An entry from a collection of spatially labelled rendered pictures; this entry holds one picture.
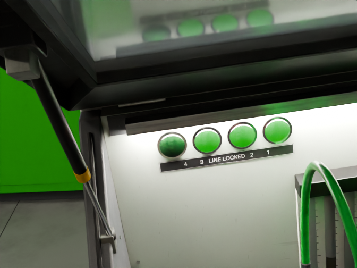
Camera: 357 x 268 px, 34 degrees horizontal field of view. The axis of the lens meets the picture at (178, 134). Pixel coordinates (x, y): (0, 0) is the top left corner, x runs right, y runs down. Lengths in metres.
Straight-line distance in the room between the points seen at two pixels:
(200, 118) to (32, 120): 2.62
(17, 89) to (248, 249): 2.51
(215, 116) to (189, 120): 0.04
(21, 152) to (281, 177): 2.72
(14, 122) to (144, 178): 2.58
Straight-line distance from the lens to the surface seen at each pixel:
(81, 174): 0.77
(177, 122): 0.96
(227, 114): 0.96
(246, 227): 1.10
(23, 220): 3.67
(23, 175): 3.72
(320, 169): 0.81
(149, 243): 1.10
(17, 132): 3.59
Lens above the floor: 1.82
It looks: 25 degrees down
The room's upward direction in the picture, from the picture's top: 8 degrees counter-clockwise
